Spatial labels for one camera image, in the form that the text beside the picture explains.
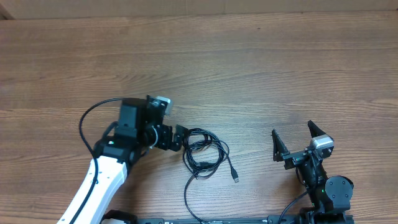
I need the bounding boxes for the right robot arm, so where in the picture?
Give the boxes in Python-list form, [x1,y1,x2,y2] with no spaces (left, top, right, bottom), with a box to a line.
[271,120,354,224]

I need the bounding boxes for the black USB-A cable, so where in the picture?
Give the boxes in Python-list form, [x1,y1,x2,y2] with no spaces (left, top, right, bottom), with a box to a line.
[180,128,241,184]

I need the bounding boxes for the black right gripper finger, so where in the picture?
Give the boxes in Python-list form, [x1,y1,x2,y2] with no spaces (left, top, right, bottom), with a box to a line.
[271,129,290,162]
[307,120,326,138]

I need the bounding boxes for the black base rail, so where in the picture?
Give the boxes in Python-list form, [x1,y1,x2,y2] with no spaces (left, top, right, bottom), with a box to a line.
[100,210,354,224]

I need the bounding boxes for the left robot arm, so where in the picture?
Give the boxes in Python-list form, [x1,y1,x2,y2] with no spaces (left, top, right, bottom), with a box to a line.
[58,96,187,224]

